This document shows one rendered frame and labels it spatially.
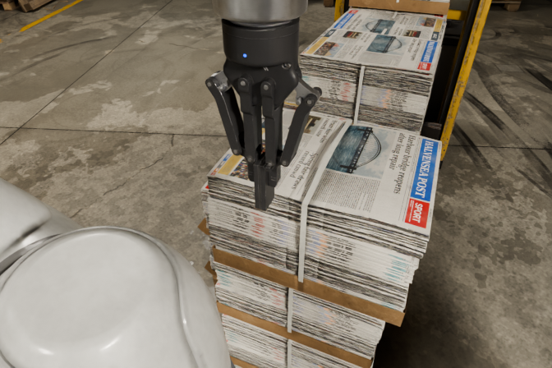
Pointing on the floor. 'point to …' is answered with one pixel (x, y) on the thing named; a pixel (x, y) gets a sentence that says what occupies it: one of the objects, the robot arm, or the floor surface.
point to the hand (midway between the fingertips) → (264, 181)
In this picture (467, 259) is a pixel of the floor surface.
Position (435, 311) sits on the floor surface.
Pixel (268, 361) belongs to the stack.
